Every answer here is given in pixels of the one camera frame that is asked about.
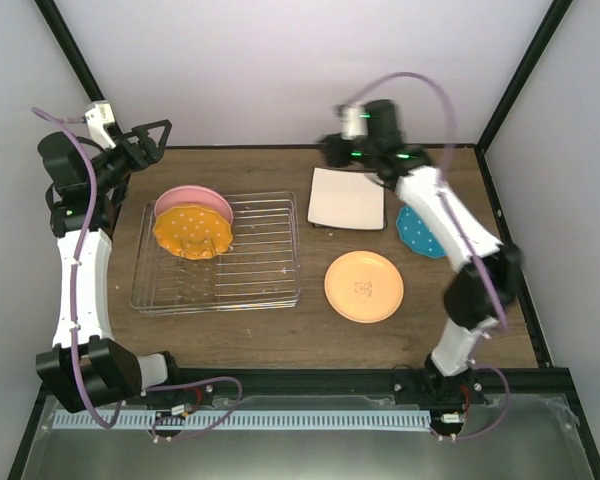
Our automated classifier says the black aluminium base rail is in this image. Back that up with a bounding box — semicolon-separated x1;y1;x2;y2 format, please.
161;368;575;407

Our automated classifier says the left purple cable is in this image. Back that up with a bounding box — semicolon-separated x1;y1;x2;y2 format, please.
31;107;126;430

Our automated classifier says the white slotted cable duct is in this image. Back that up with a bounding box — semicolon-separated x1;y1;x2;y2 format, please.
52;409;434;431

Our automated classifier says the black enclosure frame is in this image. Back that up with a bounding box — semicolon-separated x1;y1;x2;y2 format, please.
7;0;600;480

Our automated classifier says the pink round plate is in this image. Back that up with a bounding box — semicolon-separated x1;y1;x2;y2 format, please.
154;185;234;224

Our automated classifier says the teal dotted scalloped plate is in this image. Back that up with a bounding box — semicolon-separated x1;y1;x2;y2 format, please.
395;205;446;259

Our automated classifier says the light orange round plate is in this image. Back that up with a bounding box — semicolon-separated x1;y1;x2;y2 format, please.
324;251;404;324

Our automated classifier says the purple cable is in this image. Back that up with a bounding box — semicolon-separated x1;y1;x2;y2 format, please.
31;107;126;430
349;72;511;444

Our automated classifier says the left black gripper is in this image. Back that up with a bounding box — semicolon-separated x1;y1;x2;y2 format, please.
88;120;173;193

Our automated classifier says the chrome wire dish rack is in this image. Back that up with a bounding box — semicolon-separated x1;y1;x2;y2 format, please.
130;191;301;315

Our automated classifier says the floral square plate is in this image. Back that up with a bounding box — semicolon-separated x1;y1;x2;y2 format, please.
308;221;387;232

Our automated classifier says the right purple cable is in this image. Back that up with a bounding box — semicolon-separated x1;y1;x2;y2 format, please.
349;72;511;444

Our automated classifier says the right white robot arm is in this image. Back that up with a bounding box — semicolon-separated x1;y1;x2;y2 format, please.
319;99;522;403

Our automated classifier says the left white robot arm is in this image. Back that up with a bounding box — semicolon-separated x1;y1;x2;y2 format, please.
35;120;185;413

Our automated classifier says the orange dotted scalloped plate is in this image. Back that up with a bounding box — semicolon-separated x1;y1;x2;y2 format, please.
152;204;233;261

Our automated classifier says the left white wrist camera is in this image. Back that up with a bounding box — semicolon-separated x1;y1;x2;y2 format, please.
65;100;116;150

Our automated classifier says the plain white square plate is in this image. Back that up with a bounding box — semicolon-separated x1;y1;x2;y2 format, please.
307;168;385;226

